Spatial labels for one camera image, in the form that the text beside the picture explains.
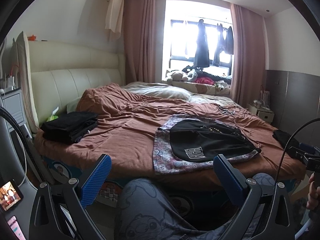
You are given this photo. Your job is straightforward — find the black pants with print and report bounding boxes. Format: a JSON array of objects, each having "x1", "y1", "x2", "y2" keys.
[{"x1": 169, "y1": 119, "x2": 261, "y2": 163}]

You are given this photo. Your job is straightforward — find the person right hand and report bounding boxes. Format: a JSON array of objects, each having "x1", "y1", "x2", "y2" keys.
[{"x1": 306, "y1": 173, "x2": 320, "y2": 210}]

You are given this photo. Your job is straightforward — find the small black cloth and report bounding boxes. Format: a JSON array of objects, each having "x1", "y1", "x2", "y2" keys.
[{"x1": 272, "y1": 129, "x2": 299, "y2": 148}]

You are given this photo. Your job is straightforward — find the white bedside table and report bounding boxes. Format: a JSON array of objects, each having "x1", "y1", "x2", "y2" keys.
[{"x1": 247, "y1": 103, "x2": 274, "y2": 124}]

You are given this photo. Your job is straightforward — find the smartphone with lit screen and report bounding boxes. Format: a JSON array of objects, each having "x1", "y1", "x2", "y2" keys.
[{"x1": 0, "y1": 179, "x2": 24, "y2": 212}]

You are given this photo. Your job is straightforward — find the folded black clothes stack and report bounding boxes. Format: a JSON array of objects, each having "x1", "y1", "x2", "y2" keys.
[{"x1": 41, "y1": 112, "x2": 98, "y2": 145}]

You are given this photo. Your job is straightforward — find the patterned floral cloth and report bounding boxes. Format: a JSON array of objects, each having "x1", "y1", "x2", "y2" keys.
[{"x1": 152, "y1": 114, "x2": 259, "y2": 175}]

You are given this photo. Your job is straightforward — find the brown bed blanket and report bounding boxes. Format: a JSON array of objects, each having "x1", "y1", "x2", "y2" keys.
[{"x1": 34, "y1": 83, "x2": 305, "y2": 187}]

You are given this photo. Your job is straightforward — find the pink right curtain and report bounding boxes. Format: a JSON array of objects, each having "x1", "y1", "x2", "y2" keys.
[{"x1": 230, "y1": 4, "x2": 266, "y2": 107}]

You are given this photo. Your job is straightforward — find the pink curtain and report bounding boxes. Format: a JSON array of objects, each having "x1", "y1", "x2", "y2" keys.
[
  {"x1": 123, "y1": 0, "x2": 161, "y2": 83},
  {"x1": 230, "y1": 4, "x2": 266, "y2": 107}
]

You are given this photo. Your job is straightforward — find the grey drawer cabinet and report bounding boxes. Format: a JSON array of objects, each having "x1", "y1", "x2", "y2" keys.
[{"x1": 1, "y1": 88, "x2": 27, "y2": 133}]

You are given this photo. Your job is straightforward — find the cream padded headboard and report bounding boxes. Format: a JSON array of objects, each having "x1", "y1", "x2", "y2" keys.
[{"x1": 11, "y1": 33, "x2": 125, "y2": 133}]

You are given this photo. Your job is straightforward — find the plush toys pile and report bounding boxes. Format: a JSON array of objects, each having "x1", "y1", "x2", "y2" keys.
[{"x1": 164, "y1": 66, "x2": 232, "y2": 86}]

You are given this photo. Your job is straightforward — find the grey white pillow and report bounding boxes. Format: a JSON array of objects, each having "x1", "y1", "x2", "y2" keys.
[{"x1": 121, "y1": 82, "x2": 191, "y2": 101}]

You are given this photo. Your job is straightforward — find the hanging dark garment left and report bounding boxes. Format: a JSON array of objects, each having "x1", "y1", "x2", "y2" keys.
[{"x1": 194, "y1": 19, "x2": 210, "y2": 68}]

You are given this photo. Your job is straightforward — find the hanging dark garment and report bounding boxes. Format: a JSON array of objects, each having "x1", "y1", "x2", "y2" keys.
[
  {"x1": 194, "y1": 19, "x2": 210, "y2": 68},
  {"x1": 213, "y1": 24, "x2": 234, "y2": 66}
]

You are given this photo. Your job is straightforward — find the hanging dark garment right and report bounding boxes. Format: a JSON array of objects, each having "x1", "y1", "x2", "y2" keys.
[{"x1": 213, "y1": 24, "x2": 234, "y2": 66}]

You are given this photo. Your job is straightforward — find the beige hanging cloth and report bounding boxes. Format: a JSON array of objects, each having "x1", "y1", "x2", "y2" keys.
[{"x1": 105, "y1": 0, "x2": 125, "y2": 41}]

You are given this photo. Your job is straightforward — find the pink left curtain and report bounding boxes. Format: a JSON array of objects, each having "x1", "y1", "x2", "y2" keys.
[{"x1": 123, "y1": 0, "x2": 161, "y2": 83}]

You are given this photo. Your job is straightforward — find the black cable right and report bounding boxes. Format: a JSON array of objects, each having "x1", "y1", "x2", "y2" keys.
[{"x1": 274, "y1": 117, "x2": 320, "y2": 183}]

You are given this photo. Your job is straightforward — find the black cable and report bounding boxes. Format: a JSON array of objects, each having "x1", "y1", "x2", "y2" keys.
[
  {"x1": 274, "y1": 117, "x2": 320, "y2": 183},
  {"x1": 0, "y1": 106, "x2": 54, "y2": 185}
]

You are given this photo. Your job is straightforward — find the black cable left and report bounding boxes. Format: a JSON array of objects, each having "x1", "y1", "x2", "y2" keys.
[{"x1": 0, "y1": 106, "x2": 54, "y2": 185}]

